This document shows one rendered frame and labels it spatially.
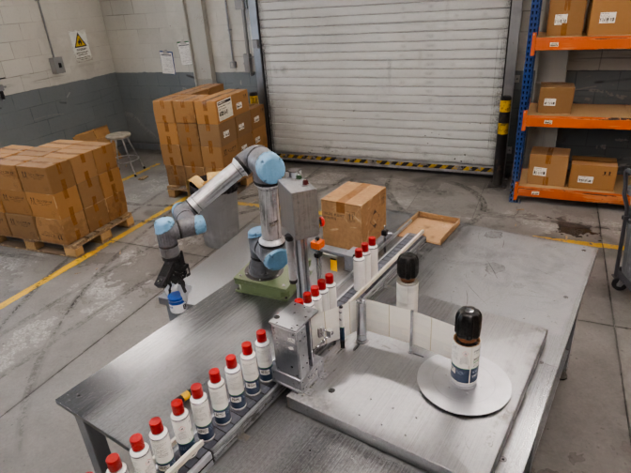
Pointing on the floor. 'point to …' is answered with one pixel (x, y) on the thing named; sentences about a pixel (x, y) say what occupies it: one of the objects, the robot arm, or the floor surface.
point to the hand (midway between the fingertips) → (176, 299)
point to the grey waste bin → (221, 221)
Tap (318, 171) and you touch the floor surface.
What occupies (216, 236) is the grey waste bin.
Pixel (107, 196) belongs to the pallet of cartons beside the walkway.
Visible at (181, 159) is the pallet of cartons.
